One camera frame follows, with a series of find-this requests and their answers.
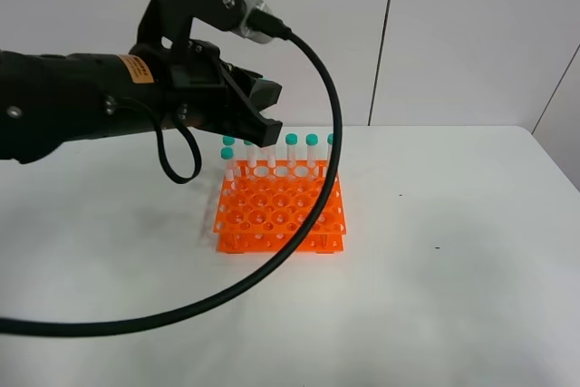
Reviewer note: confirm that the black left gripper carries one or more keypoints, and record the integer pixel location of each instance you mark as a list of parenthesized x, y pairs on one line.
[(191, 82)]

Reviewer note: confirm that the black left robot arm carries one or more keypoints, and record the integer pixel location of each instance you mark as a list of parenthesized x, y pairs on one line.
[(47, 100)]

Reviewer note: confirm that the teal cap tube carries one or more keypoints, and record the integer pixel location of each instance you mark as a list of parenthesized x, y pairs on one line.
[(228, 156), (330, 145), (271, 156), (228, 141), (311, 141), (291, 141), (250, 154)]

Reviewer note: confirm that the teal cap tube front left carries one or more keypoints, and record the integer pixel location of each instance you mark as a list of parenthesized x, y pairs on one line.
[(228, 156)]

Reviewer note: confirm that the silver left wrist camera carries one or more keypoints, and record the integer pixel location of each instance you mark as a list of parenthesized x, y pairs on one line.
[(247, 28)]

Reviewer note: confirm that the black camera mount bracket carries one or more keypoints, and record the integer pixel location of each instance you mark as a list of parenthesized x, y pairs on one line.
[(172, 19)]

